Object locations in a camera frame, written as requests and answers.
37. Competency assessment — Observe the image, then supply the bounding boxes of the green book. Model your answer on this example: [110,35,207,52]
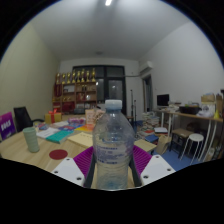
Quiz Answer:
[45,129,74,145]

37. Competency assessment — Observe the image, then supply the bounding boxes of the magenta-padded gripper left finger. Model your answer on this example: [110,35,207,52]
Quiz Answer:
[50,145,96,189]

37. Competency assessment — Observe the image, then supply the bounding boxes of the white wall air conditioner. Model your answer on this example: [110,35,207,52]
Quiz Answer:
[138,60,154,74]

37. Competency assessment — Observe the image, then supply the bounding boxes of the yellow gift box red ribbon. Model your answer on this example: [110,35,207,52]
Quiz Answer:
[44,109,63,125]

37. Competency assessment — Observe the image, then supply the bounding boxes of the black computer monitor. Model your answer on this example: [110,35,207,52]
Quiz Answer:
[156,93,170,108]

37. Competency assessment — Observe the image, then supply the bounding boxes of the white open book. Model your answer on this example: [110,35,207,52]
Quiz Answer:
[35,126,61,140]

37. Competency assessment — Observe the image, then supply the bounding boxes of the long cluttered wooden desk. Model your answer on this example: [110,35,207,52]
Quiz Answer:
[153,93,224,161]

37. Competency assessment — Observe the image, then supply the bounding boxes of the wooden shelf unit with trophies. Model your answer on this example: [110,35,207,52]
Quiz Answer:
[51,67,98,115]

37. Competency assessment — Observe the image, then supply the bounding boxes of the black tripod stand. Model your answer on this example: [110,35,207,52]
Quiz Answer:
[129,89,138,131]

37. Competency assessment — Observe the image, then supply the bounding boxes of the black office chair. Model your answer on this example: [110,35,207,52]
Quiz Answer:
[13,106,44,133]

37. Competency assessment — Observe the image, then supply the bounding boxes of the dark glass double door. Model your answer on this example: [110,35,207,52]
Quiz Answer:
[72,65,128,116]

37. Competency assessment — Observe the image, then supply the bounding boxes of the cream notebook with writing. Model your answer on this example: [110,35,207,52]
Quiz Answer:
[67,131,94,149]

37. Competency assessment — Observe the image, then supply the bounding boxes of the clear plastic water bottle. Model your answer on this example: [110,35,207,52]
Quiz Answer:
[92,99,136,191]

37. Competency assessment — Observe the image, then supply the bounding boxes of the purple sign board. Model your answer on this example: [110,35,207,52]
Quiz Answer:
[0,111,17,141]

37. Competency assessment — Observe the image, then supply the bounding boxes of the pale green ribbed cup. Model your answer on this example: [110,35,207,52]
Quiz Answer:
[22,126,41,154]

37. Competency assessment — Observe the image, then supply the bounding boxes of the small low wooden table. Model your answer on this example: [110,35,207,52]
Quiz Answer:
[133,138,158,154]

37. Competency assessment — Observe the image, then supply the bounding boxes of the white round stool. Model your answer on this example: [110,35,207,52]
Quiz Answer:
[179,133,205,165]

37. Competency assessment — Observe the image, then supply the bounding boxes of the pink potted plant white pot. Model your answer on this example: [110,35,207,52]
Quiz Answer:
[95,109,106,123]

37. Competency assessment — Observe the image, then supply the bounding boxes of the standing orange white card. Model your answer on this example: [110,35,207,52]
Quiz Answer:
[84,108,98,126]

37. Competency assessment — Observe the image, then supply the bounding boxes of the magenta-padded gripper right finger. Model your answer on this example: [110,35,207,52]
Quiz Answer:
[129,145,177,188]

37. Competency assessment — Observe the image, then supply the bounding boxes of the stack of books on floor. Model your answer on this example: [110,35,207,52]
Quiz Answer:
[136,111,161,141]

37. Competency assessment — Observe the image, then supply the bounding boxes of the orange red book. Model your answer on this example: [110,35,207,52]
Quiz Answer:
[74,123,96,134]

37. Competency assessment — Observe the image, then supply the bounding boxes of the flat round red coaster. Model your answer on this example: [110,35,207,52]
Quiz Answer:
[48,148,69,161]

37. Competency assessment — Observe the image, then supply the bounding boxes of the brown paper bag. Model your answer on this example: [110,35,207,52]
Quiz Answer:
[156,134,173,155]

